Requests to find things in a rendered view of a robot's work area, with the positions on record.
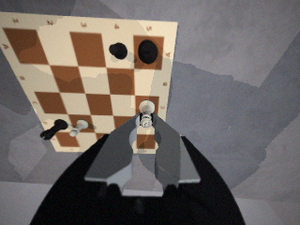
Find white chess pawn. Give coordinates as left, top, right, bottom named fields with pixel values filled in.
left=69, top=119, right=88, bottom=137

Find brown and cream chessboard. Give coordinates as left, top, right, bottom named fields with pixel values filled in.
left=0, top=12, right=177, bottom=152

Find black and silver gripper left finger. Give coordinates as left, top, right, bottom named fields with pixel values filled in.
left=29, top=112, right=143, bottom=225

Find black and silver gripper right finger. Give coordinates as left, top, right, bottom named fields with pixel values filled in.
left=151, top=112, right=246, bottom=225

